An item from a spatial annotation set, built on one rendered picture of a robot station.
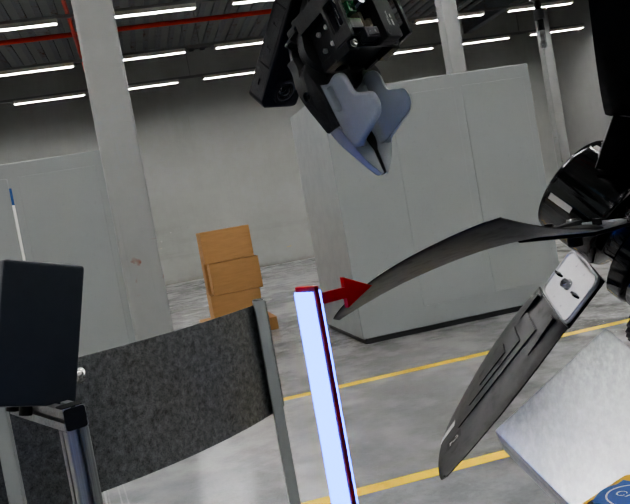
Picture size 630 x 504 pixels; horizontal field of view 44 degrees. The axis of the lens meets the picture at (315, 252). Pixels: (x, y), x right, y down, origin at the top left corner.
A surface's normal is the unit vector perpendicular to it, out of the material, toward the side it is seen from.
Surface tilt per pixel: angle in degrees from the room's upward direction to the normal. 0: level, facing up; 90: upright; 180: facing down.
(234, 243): 90
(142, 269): 90
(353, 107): 94
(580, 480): 56
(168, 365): 90
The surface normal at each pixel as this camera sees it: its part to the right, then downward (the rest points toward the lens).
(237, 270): 0.22, 0.01
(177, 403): 0.70, -0.09
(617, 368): -0.33, -0.47
